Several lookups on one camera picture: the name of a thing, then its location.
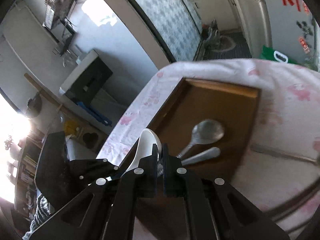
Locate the white ceramic spoon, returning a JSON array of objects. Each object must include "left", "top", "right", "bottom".
[{"left": 126, "top": 128, "right": 162, "bottom": 172}]

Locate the metal utensil handle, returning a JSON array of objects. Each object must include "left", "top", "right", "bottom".
[{"left": 182, "top": 147, "right": 221, "bottom": 166}]

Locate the metal spoon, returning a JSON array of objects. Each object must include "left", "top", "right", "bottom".
[{"left": 177, "top": 119, "right": 225, "bottom": 158}]

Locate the white kitchen cabinet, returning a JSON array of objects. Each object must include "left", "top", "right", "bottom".
[{"left": 191, "top": 0, "right": 245, "bottom": 32}]

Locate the brown wooden tray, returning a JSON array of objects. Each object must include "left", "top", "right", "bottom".
[{"left": 144, "top": 78, "right": 261, "bottom": 182}]

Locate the black white cabinet box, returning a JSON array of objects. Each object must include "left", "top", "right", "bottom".
[{"left": 59, "top": 50, "right": 113, "bottom": 106}]

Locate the pink floral tablecloth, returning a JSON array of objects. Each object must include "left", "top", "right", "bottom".
[{"left": 96, "top": 58, "right": 320, "bottom": 240}]

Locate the green bag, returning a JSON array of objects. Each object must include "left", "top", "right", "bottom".
[{"left": 259, "top": 46, "right": 298, "bottom": 64}]

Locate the patterned sliding door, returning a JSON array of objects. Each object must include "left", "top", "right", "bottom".
[{"left": 127, "top": 0, "right": 203, "bottom": 63}]

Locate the silver refrigerator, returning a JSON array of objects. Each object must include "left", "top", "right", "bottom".
[{"left": 253, "top": 0, "right": 319, "bottom": 71}]

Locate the wire rack shelf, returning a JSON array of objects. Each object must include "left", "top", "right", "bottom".
[{"left": 42, "top": 0, "right": 76, "bottom": 56}]

